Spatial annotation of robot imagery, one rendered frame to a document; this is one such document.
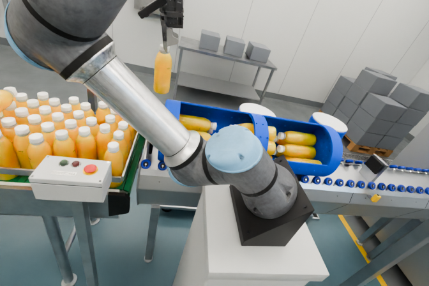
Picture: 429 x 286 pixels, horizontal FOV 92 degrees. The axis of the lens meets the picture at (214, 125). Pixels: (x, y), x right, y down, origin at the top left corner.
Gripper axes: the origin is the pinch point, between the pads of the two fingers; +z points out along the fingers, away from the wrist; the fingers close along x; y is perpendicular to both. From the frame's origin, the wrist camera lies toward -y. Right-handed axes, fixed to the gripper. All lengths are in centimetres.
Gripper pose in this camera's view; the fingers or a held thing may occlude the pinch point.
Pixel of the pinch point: (165, 47)
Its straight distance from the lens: 92.1
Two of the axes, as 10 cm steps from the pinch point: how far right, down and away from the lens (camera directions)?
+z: -1.0, 7.6, 6.4
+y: 9.9, -0.2, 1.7
